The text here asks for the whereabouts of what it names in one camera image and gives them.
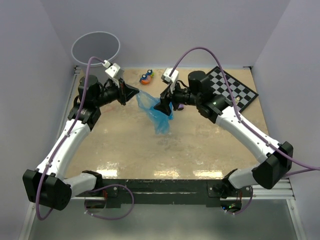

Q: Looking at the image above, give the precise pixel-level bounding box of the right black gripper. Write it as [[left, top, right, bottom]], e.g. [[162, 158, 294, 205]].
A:
[[154, 79, 201, 116]]

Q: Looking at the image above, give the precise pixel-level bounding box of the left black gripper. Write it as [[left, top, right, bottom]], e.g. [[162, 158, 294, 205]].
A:
[[94, 77, 140, 108]]

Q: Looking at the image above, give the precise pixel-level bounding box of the blue plastic trash bag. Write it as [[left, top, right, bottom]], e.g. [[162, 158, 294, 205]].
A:
[[135, 90, 174, 135]]

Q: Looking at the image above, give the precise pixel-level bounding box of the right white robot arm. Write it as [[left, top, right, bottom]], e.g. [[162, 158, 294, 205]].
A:
[[154, 68, 293, 197]]

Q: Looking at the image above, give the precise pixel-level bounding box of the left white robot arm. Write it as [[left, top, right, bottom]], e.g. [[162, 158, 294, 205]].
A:
[[22, 75, 139, 211]]

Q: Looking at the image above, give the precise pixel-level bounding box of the grey plastic trash bin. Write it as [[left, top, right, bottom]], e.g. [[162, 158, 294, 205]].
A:
[[70, 31, 121, 67]]

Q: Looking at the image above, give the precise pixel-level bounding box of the purple glitter toy microphone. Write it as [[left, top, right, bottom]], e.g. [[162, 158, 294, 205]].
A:
[[177, 104, 185, 111]]

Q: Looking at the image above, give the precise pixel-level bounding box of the colourful toy car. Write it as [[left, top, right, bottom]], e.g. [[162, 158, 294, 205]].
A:
[[139, 69, 154, 85]]

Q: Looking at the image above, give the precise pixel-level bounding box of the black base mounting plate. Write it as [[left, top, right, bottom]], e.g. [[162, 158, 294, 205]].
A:
[[96, 178, 238, 208]]

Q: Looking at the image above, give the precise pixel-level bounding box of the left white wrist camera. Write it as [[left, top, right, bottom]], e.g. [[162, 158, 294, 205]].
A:
[[102, 60, 124, 88]]

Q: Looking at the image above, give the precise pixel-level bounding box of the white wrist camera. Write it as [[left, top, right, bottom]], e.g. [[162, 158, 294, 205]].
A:
[[161, 67, 179, 93], [102, 60, 124, 88]]

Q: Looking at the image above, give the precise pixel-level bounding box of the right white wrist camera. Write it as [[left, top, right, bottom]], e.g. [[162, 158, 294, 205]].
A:
[[161, 67, 179, 93]]

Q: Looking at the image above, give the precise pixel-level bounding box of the left aluminium rail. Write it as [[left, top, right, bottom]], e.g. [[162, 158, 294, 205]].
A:
[[53, 64, 82, 144]]

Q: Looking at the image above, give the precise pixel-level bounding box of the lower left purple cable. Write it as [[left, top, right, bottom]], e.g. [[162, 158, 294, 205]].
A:
[[84, 184, 135, 221]]

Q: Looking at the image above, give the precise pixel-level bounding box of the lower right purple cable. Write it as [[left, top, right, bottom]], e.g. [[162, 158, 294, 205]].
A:
[[224, 187, 255, 216]]

